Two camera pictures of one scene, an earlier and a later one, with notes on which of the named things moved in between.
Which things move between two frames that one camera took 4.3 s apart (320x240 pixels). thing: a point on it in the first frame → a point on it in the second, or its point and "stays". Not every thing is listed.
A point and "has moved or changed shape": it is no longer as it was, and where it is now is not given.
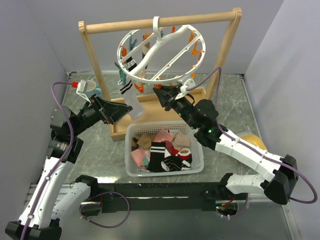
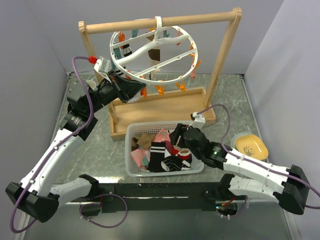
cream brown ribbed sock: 146,48 → 154,56
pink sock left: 142,157 stays
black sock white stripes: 157,156 stays
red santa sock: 184,153 stays
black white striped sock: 130,64 → 127,50
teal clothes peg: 122,74 → 117,53
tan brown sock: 144,141 stays
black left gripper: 111,111 → 129,87
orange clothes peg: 140,88 has moved or changed shape
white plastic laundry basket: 133,129 stays
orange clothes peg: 157,86 has moved or changed shape
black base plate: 156,197 stays
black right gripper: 164,97 → 179,129
